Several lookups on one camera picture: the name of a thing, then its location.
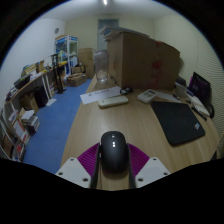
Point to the cluttered bookshelf unit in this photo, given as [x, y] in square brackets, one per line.
[15, 133]

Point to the open cardboard box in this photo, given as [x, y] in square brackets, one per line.
[76, 80]

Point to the black floor stand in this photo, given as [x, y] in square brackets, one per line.
[58, 75]

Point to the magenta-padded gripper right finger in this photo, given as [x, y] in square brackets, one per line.
[139, 160]

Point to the stacked cardboard boxes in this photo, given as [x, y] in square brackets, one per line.
[87, 61]

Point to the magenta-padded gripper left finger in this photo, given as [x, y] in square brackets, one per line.
[87, 161]

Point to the small white container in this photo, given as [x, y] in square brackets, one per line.
[181, 90]

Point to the black computer mouse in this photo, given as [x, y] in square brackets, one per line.
[114, 151]

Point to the grey door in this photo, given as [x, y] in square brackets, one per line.
[103, 33]

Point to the dark screen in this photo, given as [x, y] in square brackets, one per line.
[200, 88]

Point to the white notebook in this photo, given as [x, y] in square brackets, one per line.
[199, 106]

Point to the clear glass jar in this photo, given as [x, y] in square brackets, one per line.
[101, 66]

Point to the ceiling tube light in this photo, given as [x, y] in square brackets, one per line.
[105, 2]

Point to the large cardboard box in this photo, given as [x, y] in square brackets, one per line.
[143, 60]

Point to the black mouse pad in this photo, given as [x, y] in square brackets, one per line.
[178, 121]

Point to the flat white remote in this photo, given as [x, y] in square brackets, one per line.
[112, 101]

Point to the black marker pen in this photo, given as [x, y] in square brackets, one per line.
[199, 113]

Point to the blue white display cabinet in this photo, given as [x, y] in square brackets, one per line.
[66, 51]

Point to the white remote with buttons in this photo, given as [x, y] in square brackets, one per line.
[146, 96]

